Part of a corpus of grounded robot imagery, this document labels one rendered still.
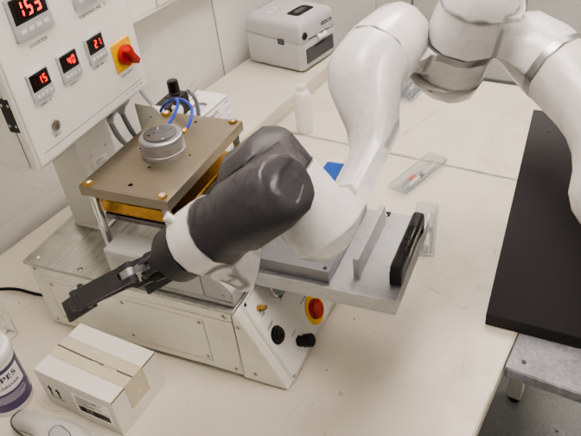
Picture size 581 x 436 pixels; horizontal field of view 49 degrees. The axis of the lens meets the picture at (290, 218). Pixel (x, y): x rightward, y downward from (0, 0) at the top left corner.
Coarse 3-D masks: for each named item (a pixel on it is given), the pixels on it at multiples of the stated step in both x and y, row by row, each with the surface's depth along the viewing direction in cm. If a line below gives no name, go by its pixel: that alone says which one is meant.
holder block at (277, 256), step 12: (276, 240) 112; (264, 252) 107; (276, 252) 107; (288, 252) 106; (264, 264) 107; (276, 264) 105; (288, 264) 104; (300, 264) 104; (312, 264) 103; (324, 264) 103; (336, 264) 105; (300, 276) 105; (312, 276) 104; (324, 276) 102
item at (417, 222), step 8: (416, 216) 108; (424, 216) 109; (408, 224) 107; (416, 224) 106; (424, 224) 110; (408, 232) 105; (416, 232) 105; (408, 240) 103; (416, 240) 106; (400, 248) 102; (408, 248) 102; (400, 256) 100; (408, 256) 102; (392, 264) 99; (400, 264) 99; (392, 272) 100; (400, 272) 99; (392, 280) 101; (400, 280) 100
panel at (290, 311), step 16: (256, 288) 112; (256, 304) 111; (272, 304) 114; (288, 304) 118; (304, 304) 122; (256, 320) 110; (272, 320) 113; (288, 320) 117; (304, 320) 121; (320, 320) 125; (272, 336) 112; (288, 336) 116; (272, 352) 112; (288, 352) 115; (304, 352) 119; (288, 368) 114
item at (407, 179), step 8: (424, 160) 165; (432, 160) 164; (440, 160) 164; (408, 168) 162; (416, 168) 162; (424, 168) 162; (432, 168) 161; (400, 176) 160; (408, 176) 159; (416, 176) 159; (392, 184) 157; (400, 184) 157; (408, 184) 157
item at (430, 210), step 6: (420, 204) 150; (426, 204) 150; (432, 204) 149; (438, 204) 149; (420, 210) 148; (426, 210) 148; (432, 210) 147; (426, 216) 146; (432, 216) 146; (432, 222) 144; (432, 228) 142; (432, 234) 141; (426, 240) 139; (432, 240) 139; (426, 246) 138; (432, 246) 138; (420, 252) 136; (426, 252) 136; (432, 252) 136
